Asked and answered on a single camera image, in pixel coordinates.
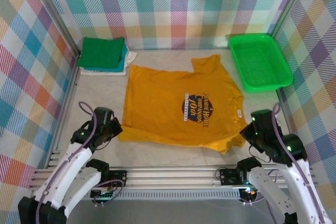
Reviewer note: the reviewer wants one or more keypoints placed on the yellow printed t-shirt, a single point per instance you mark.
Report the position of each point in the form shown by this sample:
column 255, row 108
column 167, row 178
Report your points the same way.
column 157, row 103

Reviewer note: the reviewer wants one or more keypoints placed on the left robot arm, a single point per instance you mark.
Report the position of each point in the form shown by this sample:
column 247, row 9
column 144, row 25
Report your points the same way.
column 65, row 171

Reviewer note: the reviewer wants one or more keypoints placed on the pale marbled table cover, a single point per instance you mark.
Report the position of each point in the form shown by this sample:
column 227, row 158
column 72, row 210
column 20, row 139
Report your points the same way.
column 157, row 159

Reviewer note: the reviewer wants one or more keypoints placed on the green plastic basket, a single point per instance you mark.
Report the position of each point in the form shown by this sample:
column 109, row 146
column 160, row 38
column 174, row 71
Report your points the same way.
column 260, row 61

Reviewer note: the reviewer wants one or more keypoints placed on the white folded t-shirt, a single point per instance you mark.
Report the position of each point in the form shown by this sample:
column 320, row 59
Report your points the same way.
column 131, row 57

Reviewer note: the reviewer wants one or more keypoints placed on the grey metal plate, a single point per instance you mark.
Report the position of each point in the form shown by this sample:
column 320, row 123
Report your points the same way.
column 170, row 213

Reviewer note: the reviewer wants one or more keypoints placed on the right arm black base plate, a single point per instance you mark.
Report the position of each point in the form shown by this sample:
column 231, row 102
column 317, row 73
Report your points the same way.
column 228, row 178

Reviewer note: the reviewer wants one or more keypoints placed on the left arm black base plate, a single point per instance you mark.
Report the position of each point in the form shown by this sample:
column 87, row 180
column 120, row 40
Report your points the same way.
column 118, row 175

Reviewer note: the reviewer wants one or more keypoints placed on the long aluminium base rail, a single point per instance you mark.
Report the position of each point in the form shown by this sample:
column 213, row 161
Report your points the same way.
column 170, row 176

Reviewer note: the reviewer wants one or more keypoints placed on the aluminium corner post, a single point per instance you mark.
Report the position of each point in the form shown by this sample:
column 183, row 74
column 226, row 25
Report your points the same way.
column 290, row 3
column 55, row 11

